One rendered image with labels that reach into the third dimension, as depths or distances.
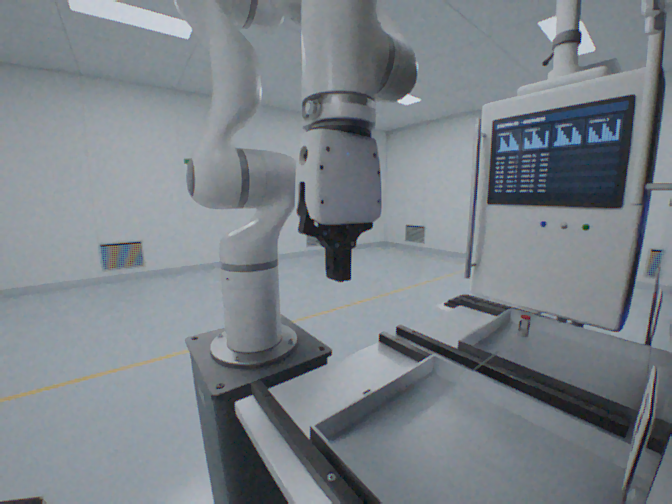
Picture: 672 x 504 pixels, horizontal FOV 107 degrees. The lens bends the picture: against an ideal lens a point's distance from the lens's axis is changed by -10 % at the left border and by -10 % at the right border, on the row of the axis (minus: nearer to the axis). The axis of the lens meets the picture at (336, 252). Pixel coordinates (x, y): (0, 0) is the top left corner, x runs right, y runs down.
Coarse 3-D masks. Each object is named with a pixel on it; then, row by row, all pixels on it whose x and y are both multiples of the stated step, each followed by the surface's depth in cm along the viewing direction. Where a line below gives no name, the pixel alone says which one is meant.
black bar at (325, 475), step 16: (256, 384) 43; (272, 400) 39; (272, 416) 37; (288, 416) 36; (288, 432) 33; (304, 448) 31; (304, 464) 30; (320, 464) 29; (320, 480) 28; (336, 480) 27; (336, 496) 26; (352, 496) 25
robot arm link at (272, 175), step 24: (264, 168) 53; (288, 168) 56; (264, 192) 54; (288, 192) 56; (264, 216) 57; (288, 216) 58; (240, 240) 53; (264, 240) 54; (240, 264) 53; (264, 264) 55
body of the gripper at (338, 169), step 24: (312, 144) 28; (336, 144) 29; (360, 144) 31; (312, 168) 28; (336, 168) 29; (360, 168) 31; (312, 192) 29; (336, 192) 29; (360, 192) 31; (312, 216) 29; (336, 216) 30; (360, 216) 32
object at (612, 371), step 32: (512, 320) 68; (544, 320) 62; (480, 352) 50; (512, 352) 54; (544, 352) 54; (576, 352) 53; (608, 352) 52; (640, 352) 49; (544, 384) 42; (576, 384) 43; (608, 384) 43; (640, 384) 42
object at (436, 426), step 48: (384, 384) 40; (432, 384) 45; (480, 384) 42; (336, 432) 35; (384, 432) 35; (432, 432) 35; (480, 432) 35; (528, 432) 34; (576, 432) 32; (384, 480) 29; (432, 480) 29; (480, 480) 28; (528, 480) 28; (576, 480) 27
